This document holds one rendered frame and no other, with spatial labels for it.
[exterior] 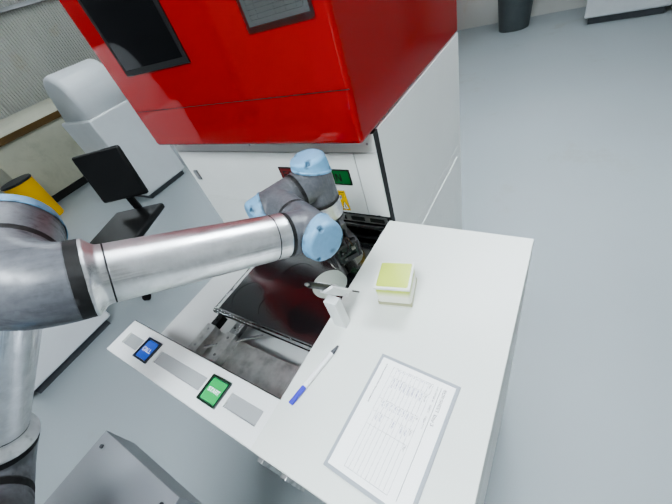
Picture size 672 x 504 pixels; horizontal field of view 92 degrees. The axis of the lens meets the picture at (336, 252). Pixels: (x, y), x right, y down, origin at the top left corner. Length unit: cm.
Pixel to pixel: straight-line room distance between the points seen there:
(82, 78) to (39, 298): 408
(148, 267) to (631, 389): 173
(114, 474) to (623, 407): 167
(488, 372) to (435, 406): 11
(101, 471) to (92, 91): 391
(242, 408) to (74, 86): 400
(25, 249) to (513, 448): 156
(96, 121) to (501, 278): 408
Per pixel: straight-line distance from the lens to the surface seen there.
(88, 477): 96
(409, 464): 59
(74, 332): 292
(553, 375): 175
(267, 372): 83
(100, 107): 441
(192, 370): 85
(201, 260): 47
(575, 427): 168
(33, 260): 46
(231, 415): 73
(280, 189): 64
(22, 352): 67
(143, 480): 86
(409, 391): 62
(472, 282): 75
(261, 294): 96
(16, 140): 626
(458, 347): 66
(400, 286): 66
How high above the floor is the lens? 154
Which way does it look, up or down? 41 degrees down
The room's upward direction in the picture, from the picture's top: 21 degrees counter-clockwise
